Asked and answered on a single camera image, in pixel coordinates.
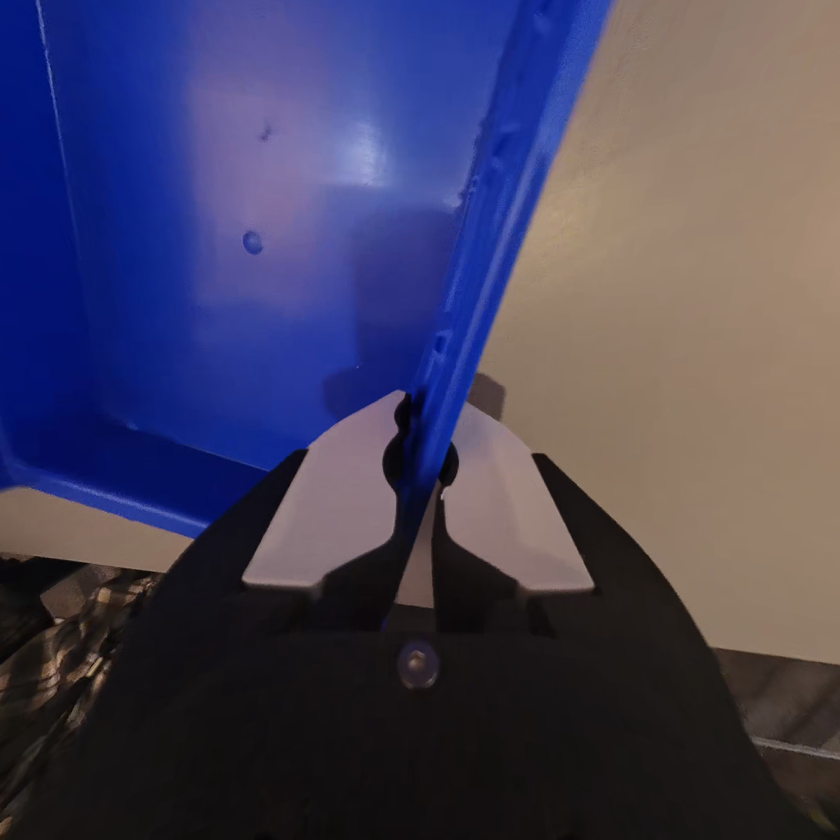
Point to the blue plastic bin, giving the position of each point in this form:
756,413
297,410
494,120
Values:
229,229

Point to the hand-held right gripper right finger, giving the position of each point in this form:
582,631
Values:
512,525

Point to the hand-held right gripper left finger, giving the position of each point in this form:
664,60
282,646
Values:
328,512

